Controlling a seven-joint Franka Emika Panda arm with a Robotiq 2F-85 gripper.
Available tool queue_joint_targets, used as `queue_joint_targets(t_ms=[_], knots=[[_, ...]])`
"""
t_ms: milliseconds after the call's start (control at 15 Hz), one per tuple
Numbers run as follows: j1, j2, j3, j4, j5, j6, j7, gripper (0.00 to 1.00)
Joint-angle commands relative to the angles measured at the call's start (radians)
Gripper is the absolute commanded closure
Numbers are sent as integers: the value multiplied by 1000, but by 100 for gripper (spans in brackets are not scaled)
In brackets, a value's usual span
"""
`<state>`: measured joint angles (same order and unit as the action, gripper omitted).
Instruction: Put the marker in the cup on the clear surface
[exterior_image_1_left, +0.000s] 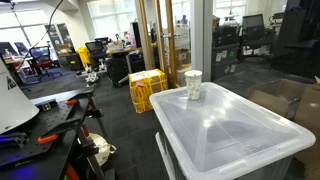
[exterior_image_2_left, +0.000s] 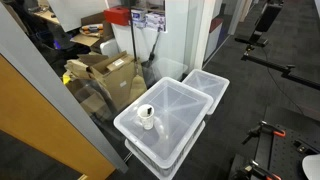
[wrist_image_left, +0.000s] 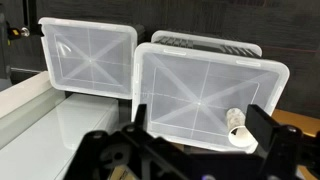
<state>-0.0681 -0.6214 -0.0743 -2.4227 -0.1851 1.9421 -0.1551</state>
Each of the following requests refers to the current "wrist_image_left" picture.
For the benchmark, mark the grey storage bin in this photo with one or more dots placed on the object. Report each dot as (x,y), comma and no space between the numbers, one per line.
(200,41)

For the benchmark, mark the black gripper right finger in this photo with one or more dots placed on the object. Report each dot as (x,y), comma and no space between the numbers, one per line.
(263,123)

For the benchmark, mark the white patterned paper cup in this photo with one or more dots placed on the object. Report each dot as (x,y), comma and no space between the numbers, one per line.
(236,117)

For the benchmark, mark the white flat panel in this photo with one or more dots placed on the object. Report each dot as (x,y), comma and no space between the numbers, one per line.
(50,140)

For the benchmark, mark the black pole with silver knob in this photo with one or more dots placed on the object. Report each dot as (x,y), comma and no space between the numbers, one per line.
(25,32)

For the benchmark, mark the clear plastic bin rear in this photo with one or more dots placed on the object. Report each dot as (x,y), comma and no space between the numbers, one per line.
(90,60)

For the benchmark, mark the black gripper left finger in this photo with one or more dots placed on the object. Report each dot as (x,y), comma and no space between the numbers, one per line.
(110,156)

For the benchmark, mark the clear plastic storage bin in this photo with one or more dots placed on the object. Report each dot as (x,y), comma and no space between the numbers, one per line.
(186,86)

